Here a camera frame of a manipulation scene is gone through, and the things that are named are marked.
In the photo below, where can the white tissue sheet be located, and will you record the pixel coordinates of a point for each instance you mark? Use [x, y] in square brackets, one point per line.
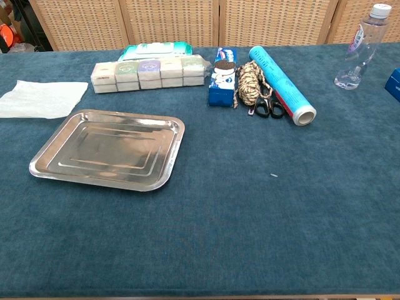
[40, 98]

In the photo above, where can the silver metal tray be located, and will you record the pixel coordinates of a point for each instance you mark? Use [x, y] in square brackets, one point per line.
[109, 150]

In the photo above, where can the slim blue cookie box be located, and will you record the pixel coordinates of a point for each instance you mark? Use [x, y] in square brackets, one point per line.
[220, 90]

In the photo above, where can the teal table cloth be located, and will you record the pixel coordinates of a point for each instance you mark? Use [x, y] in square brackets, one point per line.
[250, 218]

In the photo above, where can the pocket tissue multipack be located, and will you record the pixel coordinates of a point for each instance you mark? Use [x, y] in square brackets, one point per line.
[147, 73]

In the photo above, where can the blue cling film roll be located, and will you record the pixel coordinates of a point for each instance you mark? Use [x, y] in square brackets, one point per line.
[275, 78]

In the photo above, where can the green wet wipes pack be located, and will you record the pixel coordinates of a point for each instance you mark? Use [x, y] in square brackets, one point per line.
[156, 48]

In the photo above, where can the wicker folding screen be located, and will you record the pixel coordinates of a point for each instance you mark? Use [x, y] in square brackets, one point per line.
[172, 22]

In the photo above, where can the clear plastic water bottle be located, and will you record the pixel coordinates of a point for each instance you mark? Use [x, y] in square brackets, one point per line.
[359, 47]

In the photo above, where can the wide blue cookie box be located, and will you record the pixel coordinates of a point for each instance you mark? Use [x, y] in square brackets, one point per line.
[394, 86]

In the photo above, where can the orange object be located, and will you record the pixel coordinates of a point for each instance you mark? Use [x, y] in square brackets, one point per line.
[7, 34]

